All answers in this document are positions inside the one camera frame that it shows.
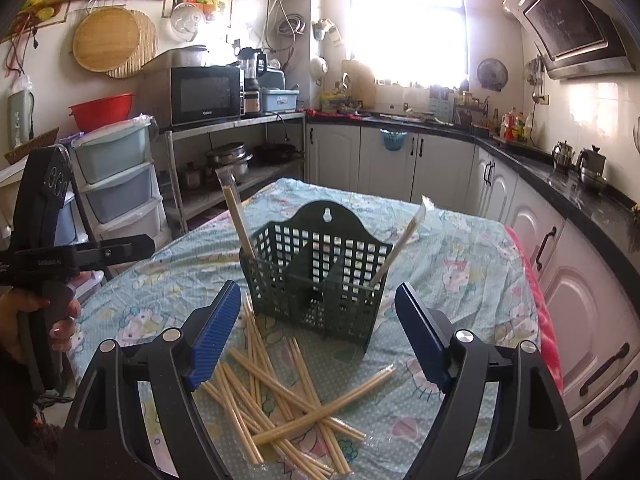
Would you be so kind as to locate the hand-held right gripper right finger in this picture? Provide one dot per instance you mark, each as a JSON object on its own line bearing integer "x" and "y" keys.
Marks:
{"x": 420, "y": 340}

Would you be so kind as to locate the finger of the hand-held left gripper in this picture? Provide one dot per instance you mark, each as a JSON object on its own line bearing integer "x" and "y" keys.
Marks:
{"x": 120, "y": 250}

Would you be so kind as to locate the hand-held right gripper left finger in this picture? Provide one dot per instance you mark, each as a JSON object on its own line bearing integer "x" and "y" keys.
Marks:
{"x": 216, "y": 335}

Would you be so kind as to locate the pile of bamboo chopsticks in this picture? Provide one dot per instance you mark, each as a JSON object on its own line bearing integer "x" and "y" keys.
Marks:
{"x": 280, "y": 385}

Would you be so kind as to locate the person's left hand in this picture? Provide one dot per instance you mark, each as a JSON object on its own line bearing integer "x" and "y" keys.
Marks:
{"x": 62, "y": 327}

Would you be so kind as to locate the wicker basket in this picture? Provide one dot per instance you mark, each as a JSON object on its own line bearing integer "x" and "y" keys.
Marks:
{"x": 32, "y": 147}

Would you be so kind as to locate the cartoon printed tablecloth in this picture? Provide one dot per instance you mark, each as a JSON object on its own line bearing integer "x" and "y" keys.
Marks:
{"x": 175, "y": 270}

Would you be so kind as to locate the plastic drawer unit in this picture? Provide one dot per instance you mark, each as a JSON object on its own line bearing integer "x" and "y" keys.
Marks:
{"x": 120, "y": 185}

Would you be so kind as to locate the wrapped bamboo chopstick pair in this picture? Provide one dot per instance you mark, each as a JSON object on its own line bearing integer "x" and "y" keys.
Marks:
{"x": 235, "y": 205}
{"x": 400, "y": 245}

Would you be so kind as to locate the red plastic basin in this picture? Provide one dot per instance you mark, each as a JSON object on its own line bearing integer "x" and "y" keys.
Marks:
{"x": 100, "y": 110}

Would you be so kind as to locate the pink blanket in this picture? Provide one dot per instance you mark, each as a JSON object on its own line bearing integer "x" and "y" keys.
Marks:
{"x": 542, "y": 320}

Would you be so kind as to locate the stainless steel pot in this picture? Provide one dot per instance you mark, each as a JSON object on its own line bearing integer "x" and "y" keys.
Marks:
{"x": 227, "y": 160}

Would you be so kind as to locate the round bamboo tray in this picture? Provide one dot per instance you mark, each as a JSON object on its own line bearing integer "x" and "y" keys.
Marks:
{"x": 102, "y": 40}

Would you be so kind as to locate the metal shelf rack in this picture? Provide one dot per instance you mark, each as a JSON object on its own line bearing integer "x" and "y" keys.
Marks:
{"x": 235, "y": 122}

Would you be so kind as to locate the white base cabinets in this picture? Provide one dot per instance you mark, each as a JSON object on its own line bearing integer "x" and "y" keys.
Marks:
{"x": 445, "y": 170}

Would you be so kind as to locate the black microwave oven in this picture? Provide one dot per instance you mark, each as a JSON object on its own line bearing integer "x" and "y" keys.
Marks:
{"x": 205, "y": 92}

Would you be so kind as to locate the round woven mat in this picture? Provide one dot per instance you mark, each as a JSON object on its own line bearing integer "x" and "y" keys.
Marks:
{"x": 147, "y": 45}

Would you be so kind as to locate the black frying pan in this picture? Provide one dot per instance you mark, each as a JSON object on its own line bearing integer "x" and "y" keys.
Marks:
{"x": 275, "y": 152}

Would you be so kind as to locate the blue hanging plastic basket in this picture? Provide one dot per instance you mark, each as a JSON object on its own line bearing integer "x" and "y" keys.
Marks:
{"x": 392, "y": 141}

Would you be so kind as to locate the black blender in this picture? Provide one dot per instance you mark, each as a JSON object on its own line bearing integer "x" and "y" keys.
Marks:
{"x": 251, "y": 95}

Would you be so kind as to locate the light blue plastic box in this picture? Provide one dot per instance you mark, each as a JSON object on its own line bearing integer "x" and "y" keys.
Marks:
{"x": 280, "y": 100}

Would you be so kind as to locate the black stone countertop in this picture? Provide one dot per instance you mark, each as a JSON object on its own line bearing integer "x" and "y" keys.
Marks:
{"x": 590, "y": 200}

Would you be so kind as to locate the clear glass pot lid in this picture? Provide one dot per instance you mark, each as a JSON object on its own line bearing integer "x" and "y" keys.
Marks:
{"x": 187, "y": 22}

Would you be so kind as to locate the group of condiment bottles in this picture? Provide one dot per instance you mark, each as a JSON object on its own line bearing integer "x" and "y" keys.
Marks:
{"x": 515, "y": 127}

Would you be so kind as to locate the steel glass teapot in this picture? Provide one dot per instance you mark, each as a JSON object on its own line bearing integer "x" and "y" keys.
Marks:
{"x": 564, "y": 156}

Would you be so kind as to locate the steel kettle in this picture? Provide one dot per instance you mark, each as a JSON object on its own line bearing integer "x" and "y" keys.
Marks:
{"x": 592, "y": 167}

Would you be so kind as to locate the wooden cutting board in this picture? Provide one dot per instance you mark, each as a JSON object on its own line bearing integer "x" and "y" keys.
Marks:
{"x": 359, "y": 82}

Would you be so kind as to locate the hanging kitchen tools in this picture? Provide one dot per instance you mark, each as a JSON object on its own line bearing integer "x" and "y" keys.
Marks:
{"x": 536, "y": 80}

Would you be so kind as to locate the kitchen window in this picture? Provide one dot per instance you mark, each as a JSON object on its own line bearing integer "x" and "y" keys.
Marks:
{"x": 405, "y": 20}

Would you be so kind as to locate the black range hood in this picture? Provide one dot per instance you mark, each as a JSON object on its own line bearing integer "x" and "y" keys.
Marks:
{"x": 565, "y": 25}

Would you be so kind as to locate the small wall fan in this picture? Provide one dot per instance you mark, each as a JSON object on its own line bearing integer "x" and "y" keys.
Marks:
{"x": 492, "y": 74}

